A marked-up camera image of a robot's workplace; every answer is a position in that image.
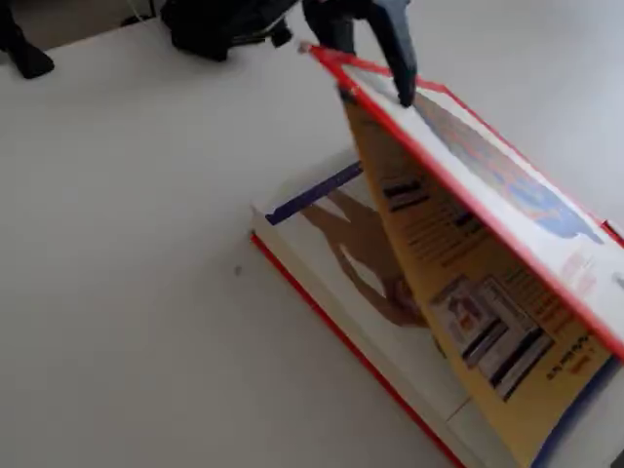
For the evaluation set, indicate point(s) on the thick red-covered book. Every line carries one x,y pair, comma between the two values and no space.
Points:
487,209

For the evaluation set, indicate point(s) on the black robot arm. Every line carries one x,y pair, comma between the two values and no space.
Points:
214,24

